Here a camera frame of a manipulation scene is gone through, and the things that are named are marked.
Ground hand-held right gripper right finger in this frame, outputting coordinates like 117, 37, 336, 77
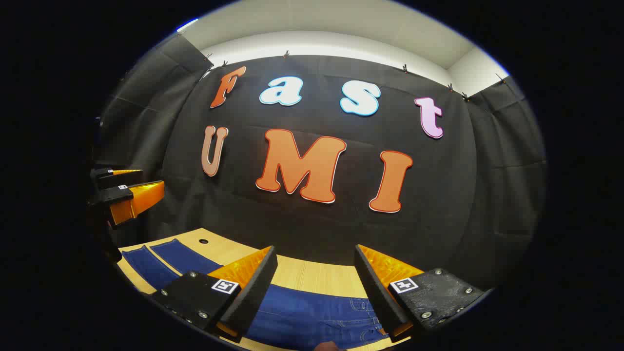
354, 244, 489, 342

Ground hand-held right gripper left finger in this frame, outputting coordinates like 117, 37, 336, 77
151, 245, 278, 343

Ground blue denim jeans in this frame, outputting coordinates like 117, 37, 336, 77
120, 238, 392, 351

